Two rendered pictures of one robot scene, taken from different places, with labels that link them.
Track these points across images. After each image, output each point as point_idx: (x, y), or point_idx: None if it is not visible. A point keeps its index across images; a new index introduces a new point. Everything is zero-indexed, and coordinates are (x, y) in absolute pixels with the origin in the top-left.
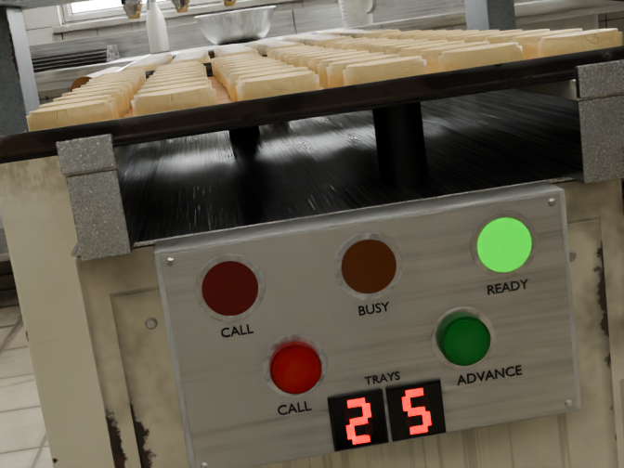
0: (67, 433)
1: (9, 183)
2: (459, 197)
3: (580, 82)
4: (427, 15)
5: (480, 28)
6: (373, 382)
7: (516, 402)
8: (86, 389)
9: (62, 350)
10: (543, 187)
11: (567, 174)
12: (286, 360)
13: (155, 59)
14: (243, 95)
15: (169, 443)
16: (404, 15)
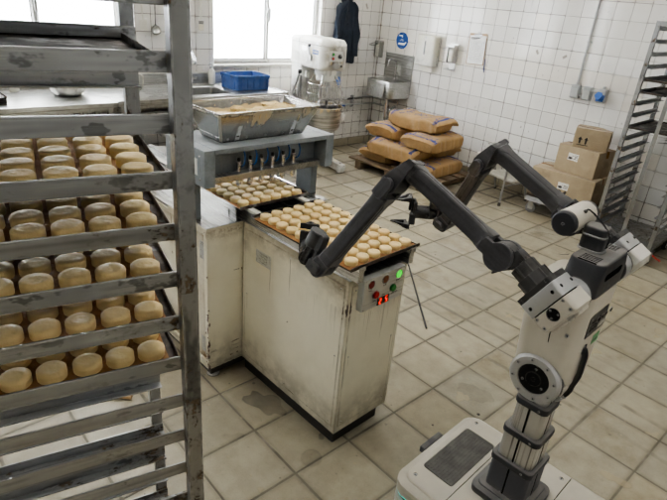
0: (212, 303)
1: (209, 236)
2: (392, 266)
3: (411, 251)
4: (150, 84)
5: (305, 181)
6: (382, 295)
7: (395, 295)
8: (219, 290)
9: (215, 280)
10: (402, 264)
11: (403, 261)
12: (376, 294)
13: (224, 189)
14: (372, 255)
15: (353, 308)
16: (140, 83)
